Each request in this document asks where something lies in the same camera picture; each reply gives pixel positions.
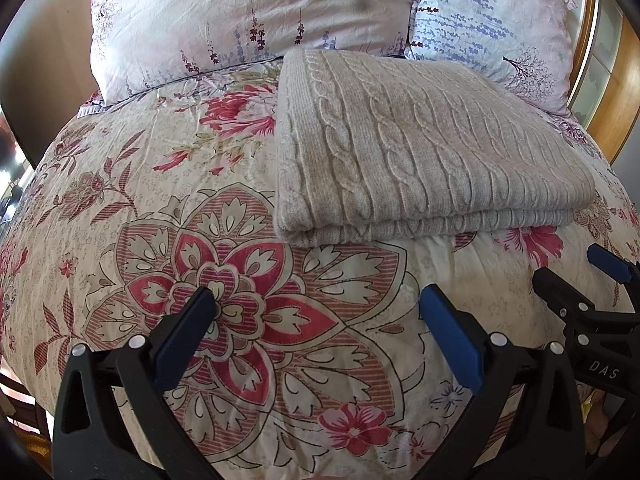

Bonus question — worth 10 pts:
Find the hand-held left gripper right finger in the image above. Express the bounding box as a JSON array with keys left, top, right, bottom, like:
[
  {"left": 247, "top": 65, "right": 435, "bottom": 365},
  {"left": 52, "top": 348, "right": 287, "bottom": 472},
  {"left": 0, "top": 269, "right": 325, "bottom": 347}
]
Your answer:
[{"left": 407, "top": 283, "right": 587, "bottom": 480}]

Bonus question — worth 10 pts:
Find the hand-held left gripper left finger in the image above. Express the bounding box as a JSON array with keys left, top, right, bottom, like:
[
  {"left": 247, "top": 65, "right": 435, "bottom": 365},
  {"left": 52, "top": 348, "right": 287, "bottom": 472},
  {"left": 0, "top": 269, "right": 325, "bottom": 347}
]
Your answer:
[{"left": 51, "top": 286, "right": 217, "bottom": 480}]

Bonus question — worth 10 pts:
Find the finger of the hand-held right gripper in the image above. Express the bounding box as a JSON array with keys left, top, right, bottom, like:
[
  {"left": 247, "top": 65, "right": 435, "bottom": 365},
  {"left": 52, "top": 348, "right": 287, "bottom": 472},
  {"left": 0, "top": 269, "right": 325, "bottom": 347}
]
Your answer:
[
  {"left": 586, "top": 243, "right": 640, "bottom": 306},
  {"left": 531, "top": 266, "right": 597, "bottom": 332}
]

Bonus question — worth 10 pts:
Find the cream cable-knit sweater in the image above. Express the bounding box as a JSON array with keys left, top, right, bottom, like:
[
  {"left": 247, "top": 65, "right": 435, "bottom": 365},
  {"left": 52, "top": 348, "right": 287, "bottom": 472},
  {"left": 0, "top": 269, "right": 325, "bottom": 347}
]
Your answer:
[{"left": 274, "top": 49, "right": 597, "bottom": 248}]

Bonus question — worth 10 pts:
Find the floral quilt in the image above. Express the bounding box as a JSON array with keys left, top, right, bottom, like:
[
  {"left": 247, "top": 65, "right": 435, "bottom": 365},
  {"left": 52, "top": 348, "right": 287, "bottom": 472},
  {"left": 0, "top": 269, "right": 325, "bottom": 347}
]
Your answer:
[{"left": 0, "top": 57, "right": 640, "bottom": 480}]

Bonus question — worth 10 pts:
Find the wooden headboard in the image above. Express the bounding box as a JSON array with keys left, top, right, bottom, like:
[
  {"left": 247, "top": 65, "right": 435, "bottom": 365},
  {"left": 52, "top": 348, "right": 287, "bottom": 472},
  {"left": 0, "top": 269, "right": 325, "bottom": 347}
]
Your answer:
[{"left": 567, "top": 0, "right": 640, "bottom": 161}]

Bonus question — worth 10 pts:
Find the wooden furniture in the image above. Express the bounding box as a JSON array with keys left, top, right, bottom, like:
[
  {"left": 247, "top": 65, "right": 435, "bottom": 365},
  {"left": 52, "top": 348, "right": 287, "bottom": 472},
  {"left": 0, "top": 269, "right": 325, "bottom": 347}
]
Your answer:
[{"left": 0, "top": 375, "right": 53, "bottom": 476}]

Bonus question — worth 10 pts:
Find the white pillow with blue flowers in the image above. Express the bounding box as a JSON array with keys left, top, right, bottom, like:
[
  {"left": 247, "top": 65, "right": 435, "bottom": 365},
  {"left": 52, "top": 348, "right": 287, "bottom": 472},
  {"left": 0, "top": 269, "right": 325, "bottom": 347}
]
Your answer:
[{"left": 404, "top": 0, "right": 578, "bottom": 118}]

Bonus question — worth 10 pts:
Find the pink floral pillow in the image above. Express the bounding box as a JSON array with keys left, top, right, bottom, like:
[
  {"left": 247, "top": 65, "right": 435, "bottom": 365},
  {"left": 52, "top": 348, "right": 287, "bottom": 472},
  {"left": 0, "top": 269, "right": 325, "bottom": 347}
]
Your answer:
[{"left": 82, "top": 0, "right": 421, "bottom": 106}]

